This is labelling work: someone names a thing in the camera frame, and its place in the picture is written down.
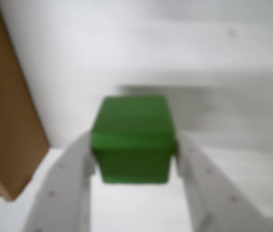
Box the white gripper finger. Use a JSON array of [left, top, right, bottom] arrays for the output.
[[176, 132, 271, 232], [24, 131, 96, 232]]

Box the green cube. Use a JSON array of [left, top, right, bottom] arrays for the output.
[[89, 95, 179, 186]]

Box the brown cardboard box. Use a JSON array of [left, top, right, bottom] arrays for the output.
[[0, 0, 50, 202]]

